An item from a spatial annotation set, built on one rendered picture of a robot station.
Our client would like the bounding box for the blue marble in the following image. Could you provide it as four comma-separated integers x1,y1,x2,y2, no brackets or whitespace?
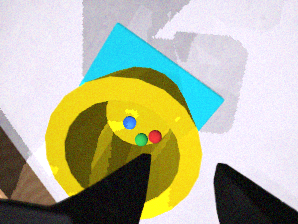
123,116,136,129

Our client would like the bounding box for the green ball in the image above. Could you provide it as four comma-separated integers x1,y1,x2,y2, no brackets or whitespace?
135,133,148,146

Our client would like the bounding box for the yellow cup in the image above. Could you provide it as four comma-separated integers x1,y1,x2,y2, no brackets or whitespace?
45,66,203,220

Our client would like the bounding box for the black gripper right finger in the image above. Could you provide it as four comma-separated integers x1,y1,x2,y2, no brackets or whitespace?
213,163,298,224

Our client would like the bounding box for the red marble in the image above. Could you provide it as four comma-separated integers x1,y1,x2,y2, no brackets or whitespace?
148,130,162,143

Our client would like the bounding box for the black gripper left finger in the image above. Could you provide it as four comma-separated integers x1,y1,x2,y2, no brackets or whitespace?
0,153,151,224

